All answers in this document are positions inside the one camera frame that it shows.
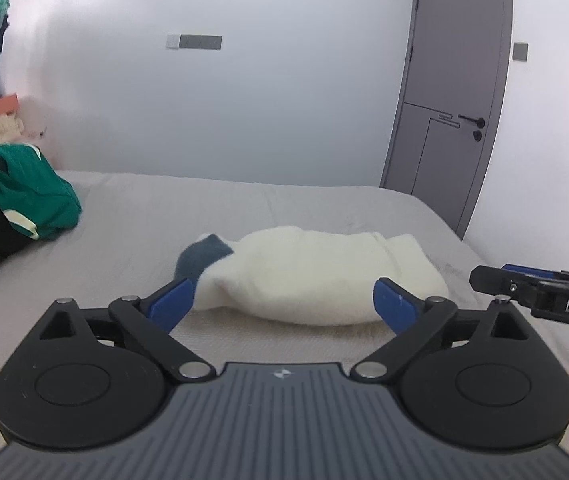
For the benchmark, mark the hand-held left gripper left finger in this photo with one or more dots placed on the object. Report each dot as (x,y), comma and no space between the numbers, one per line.
(169,305)

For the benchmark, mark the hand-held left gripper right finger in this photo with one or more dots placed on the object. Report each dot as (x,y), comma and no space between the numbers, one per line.
(390,306)

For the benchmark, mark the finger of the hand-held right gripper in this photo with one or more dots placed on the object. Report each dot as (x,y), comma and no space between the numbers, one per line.
(534,271)
(499,282)

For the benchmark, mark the cream knit sweater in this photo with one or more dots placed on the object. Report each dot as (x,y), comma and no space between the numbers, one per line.
(314,270)

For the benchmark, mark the grey bed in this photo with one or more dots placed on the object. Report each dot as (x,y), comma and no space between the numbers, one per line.
(139,210)

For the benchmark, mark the black door lock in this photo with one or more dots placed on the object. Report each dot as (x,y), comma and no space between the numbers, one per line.
(477,135)

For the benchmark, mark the green garment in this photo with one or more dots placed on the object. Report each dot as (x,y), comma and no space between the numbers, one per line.
(29,190)

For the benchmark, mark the grey door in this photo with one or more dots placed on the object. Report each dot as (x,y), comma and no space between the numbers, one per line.
(449,60)

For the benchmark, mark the beige plush toy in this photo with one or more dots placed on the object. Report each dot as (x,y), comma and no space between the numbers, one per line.
(7,129)

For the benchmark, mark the orange box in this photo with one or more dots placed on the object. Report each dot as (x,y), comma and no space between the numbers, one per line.
(7,105)

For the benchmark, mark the small square wall switch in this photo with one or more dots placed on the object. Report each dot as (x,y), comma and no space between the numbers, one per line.
(520,51)

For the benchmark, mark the long wall switch panel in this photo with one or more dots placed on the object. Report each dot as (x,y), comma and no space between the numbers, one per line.
(199,41)

